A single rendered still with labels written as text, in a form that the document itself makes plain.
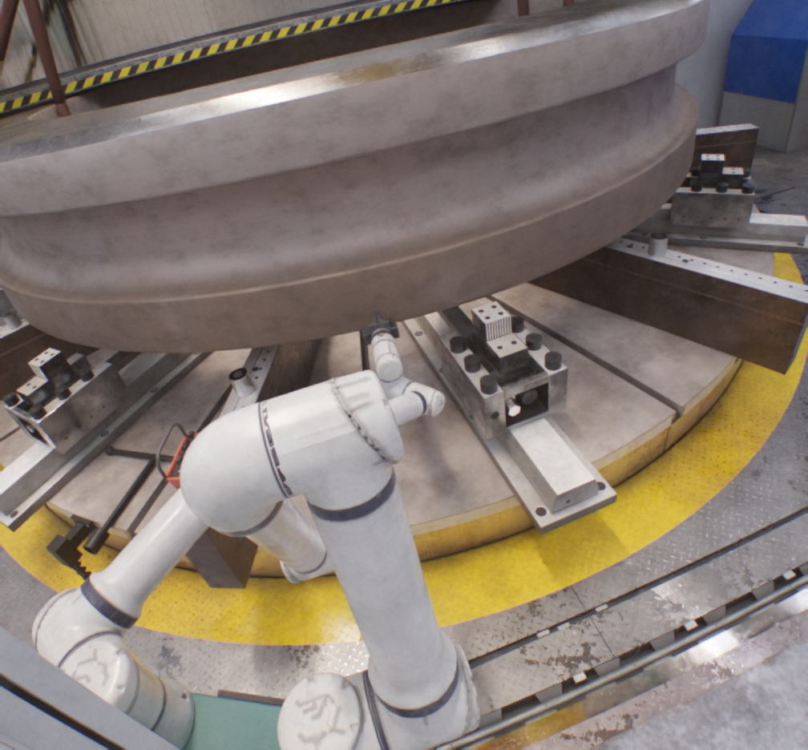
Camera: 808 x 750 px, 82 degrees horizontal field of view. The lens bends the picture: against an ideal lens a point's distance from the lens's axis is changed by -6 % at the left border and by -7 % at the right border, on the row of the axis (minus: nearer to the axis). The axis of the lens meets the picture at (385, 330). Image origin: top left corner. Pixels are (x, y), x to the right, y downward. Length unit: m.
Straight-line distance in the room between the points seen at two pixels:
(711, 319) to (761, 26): 4.51
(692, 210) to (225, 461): 3.26
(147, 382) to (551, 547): 2.22
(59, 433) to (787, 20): 6.83
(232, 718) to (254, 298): 1.29
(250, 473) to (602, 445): 1.79
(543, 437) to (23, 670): 1.74
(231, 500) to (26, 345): 3.26
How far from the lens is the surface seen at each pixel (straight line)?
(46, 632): 1.40
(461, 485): 2.04
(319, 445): 0.55
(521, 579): 2.19
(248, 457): 0.56
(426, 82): 1.71
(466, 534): 2.16
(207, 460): 0.58
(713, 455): 2.69
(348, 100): 1.66
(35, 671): 0.56
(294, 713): 1.04
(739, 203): 3.53
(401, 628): 0.79
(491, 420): 1.92
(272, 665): 2.22
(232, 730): 1.38
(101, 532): 2.46
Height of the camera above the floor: 1.94
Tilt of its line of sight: 34 degrees down
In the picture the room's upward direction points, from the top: 12 degrees counter-clockwise
